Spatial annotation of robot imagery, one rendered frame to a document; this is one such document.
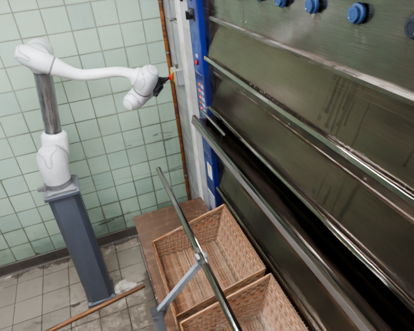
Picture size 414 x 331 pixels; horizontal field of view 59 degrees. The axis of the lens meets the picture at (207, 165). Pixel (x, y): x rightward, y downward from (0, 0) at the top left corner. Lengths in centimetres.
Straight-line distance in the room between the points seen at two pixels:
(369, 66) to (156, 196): 252
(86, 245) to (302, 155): 172
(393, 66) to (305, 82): 34
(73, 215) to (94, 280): 59
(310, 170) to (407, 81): 48
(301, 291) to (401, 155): 86
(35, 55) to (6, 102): 74
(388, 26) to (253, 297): 136
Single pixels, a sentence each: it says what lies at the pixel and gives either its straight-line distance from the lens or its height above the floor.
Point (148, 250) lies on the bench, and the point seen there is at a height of 58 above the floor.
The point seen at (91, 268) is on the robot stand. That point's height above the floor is 36.
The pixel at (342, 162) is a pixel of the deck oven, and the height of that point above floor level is 165.
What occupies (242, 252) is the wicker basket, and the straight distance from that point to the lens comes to 203.
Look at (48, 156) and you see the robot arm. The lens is 225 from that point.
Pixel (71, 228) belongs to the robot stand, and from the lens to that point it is 248.
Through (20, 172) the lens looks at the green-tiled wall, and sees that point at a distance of 298.
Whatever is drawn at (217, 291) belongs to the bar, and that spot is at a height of 117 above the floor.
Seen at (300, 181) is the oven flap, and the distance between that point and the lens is 127.
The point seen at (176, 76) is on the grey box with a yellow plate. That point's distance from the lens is 242.
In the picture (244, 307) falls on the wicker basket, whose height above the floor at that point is 68.
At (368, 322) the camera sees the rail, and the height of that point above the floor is 144.
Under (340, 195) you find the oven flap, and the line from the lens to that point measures 114.
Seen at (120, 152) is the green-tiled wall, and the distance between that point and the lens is 293.
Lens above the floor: 222
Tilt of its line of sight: 32 degrees down
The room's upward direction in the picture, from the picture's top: 6 degrees counter-clockwise
